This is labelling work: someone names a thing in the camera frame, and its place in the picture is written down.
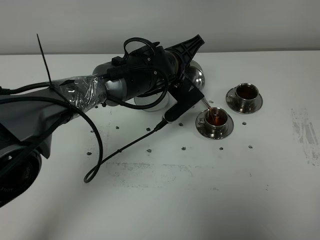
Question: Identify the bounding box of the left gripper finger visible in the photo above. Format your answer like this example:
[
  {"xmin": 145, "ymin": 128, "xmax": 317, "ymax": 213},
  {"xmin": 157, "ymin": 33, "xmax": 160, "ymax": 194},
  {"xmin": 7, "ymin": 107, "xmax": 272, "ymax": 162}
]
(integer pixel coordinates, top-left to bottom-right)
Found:
[
  {"xmin": 166, "ymin": 34, "xmax": 205, "ymax": 63},
  {"xmin": 173, "ymin": 75, "xmax": 200, "ymax": 100}
]

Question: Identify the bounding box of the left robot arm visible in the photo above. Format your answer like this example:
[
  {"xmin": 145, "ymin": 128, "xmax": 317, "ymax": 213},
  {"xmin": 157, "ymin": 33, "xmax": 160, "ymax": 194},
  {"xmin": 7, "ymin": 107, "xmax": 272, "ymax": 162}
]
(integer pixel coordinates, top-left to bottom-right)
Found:
[{"xmin": 0, "ymin": 35, "xmax": 204, "ymax": 206}]

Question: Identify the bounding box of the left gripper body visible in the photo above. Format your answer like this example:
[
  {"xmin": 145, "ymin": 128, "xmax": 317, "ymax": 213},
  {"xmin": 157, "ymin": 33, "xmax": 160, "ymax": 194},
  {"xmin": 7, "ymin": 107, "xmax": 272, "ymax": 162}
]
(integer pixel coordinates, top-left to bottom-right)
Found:
[{"xmin": 111, "ymin": 46, "xmax": 185, "ymax": 99}]

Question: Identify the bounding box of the near steel teacup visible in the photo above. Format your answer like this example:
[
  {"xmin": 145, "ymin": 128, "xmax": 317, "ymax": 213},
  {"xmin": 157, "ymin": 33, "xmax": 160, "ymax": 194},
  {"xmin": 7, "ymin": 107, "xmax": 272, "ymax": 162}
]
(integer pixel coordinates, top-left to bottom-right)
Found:
[{"xmin": 196, "ymin": 107, "xmax": 229, "ymax": 130}]

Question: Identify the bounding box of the steel teacup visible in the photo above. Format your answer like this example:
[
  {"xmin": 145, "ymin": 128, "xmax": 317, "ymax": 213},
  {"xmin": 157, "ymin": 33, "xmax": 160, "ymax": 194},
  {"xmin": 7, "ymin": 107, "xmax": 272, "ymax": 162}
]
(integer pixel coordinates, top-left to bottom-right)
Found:
[
  {"xmin": 228, "ymin": 83, "xmax": 259, "ymax": 105},
  {"xmin": 196, "ymin": 107, "xmax": 229, "ymax": 130}
]

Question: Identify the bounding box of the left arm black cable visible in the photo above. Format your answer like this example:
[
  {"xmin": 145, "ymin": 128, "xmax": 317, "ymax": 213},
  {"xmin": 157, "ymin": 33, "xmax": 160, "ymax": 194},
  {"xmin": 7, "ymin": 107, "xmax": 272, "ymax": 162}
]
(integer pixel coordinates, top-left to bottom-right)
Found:
[{"xmin": 0, "ymin": 37, "xmax": 176, "ymax": 185}]

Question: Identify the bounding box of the teapot steel saucer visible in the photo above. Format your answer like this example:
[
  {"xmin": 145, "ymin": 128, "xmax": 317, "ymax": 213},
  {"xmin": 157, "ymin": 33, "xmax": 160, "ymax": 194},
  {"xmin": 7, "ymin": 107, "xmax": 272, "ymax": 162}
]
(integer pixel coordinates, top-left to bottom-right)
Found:
[{"xmin": 134, "ymin": 94, "xmax": 169, "ymax": 112}]

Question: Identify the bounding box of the far steel teacup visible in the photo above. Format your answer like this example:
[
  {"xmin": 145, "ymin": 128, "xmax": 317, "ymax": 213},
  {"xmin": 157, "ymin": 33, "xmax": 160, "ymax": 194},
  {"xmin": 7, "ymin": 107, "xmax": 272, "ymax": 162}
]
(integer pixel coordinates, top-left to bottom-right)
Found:
[{"xmin": 228, "ymin": 83, "xmax": 259, "ymax": 105}]

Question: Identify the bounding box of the far steel saucer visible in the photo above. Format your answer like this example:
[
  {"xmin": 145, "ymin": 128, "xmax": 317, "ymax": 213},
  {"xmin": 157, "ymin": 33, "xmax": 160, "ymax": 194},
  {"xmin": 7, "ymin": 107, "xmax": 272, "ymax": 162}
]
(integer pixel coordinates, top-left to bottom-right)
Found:
[{"xmin": 225, "ymin": 87, "xmax": 263, "ymax": 114}]

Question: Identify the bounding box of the near steel saucer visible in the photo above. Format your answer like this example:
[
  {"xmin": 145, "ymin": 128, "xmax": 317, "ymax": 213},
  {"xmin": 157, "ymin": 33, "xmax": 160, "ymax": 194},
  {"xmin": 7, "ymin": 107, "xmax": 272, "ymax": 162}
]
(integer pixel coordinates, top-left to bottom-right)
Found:
[{"xmin": 195, "ymin": 113, "xmax": 234, "ymax": 140}]

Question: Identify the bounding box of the stainless steel teapot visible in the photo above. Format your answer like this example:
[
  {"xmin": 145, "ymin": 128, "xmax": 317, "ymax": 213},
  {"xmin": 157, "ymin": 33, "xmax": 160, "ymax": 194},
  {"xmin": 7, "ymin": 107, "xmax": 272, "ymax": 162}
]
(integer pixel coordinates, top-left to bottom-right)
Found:
[{"xmin": 173, "ymin": 60, "xmax": 205, "ymax": 95}]

